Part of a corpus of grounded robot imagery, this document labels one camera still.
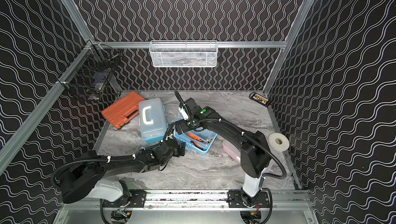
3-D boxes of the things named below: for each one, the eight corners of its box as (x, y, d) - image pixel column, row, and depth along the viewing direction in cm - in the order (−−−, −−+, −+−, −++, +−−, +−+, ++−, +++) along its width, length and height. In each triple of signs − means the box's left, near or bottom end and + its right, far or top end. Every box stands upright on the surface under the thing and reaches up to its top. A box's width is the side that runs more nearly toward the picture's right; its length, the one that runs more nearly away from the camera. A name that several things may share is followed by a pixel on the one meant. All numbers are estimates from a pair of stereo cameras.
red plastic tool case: (104, 117, 108) (100, 111, 103) (135, 96, 120) (132, 90, 116) (119, 131, 100) (115, 126, 96) (150, 107, 113) (148, 101, 109)
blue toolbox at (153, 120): (145, 146, 94) (139, 136, 84) (143, 112, 110) (138, 101, 100) (170, 140, 96) (167, 130, 87) (165, 108, 112) (162, 97, 103)
